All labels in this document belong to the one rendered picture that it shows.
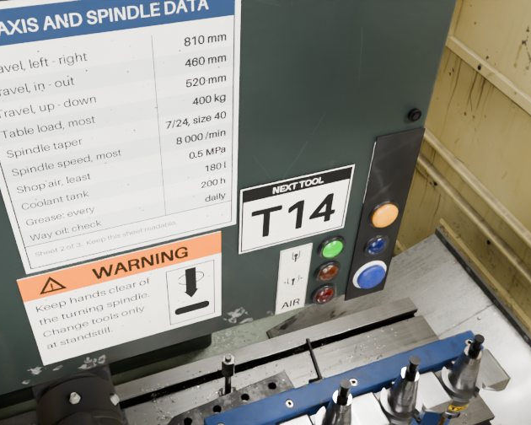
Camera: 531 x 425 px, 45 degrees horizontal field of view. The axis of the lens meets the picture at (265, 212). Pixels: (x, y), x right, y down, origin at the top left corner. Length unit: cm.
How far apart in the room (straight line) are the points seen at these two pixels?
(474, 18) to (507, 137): 28
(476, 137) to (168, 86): 128
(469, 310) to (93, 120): 141
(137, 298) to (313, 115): 21
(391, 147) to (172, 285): 21
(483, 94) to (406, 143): 106
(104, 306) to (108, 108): 18
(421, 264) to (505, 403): 43
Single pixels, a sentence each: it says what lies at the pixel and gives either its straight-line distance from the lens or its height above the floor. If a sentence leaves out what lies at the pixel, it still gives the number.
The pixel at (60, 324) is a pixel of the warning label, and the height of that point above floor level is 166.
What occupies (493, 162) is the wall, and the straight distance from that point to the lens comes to 160.
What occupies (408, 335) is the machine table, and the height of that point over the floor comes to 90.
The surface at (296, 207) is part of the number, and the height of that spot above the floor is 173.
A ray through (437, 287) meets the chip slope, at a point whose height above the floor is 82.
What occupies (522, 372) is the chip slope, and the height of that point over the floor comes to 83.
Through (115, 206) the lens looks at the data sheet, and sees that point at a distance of 46.
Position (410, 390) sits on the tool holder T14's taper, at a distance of 98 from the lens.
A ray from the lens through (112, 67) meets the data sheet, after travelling 40.
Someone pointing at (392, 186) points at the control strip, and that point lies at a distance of 56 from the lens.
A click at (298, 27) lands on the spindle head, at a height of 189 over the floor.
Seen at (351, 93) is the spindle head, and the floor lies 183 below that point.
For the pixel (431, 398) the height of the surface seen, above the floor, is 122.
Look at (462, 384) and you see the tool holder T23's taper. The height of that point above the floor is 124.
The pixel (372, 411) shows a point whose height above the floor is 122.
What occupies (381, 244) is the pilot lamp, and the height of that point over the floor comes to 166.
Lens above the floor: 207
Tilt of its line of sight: 42 degrees down
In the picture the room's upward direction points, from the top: 4 degrees clockwise
